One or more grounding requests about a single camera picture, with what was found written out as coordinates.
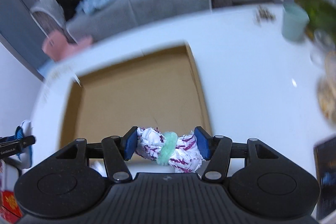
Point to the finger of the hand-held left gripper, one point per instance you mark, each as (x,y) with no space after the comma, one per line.
(18,141)

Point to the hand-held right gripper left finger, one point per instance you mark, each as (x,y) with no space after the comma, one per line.
(130,144)

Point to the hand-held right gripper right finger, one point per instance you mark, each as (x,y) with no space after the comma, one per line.
(202,144)

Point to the blue striped sock bundle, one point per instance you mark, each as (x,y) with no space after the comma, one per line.
(26,127)

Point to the white purple patterned sock bundle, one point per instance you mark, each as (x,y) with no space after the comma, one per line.
(147,142)

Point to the cardboard box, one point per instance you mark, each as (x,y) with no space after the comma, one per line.
(131,92)

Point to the white blue sock bundle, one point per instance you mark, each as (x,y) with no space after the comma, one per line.
(98,167)

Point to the red packet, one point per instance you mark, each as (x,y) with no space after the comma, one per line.
(9,204)

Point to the pink plastic stool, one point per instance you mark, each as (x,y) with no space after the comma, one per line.
(59,47)

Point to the grey door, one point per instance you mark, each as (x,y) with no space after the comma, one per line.
(15,19)

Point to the black smartphone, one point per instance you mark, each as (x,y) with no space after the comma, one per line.
(326,176)

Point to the food container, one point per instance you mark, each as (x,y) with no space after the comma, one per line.
(328,98)

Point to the pile of seed shells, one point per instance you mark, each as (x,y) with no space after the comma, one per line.
(263,14)

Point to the green cup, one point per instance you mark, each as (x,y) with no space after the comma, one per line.
(294,22)

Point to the clear glass container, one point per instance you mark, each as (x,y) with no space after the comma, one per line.
(321,45)

